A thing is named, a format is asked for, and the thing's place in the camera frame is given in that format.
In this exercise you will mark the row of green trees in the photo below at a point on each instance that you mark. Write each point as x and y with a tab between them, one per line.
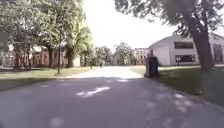
50	23

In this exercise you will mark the dark bin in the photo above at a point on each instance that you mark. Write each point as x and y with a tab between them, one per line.
152	66

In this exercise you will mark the group of distant trees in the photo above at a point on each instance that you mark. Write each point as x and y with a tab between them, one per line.
121	53

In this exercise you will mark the large dark-trunked tree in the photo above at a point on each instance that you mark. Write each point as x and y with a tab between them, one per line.
203	50

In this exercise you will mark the white building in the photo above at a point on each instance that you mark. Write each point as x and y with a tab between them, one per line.
166	50

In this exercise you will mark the grey asphalt road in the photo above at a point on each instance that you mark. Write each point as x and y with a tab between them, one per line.
110	100

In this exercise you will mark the red brick building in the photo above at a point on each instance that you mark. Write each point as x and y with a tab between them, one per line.
41	57

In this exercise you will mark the grass strip with tree shade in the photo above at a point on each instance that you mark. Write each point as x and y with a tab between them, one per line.
30	74

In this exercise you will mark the shaded grass lawn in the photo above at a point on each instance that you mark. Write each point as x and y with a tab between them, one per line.
186	80

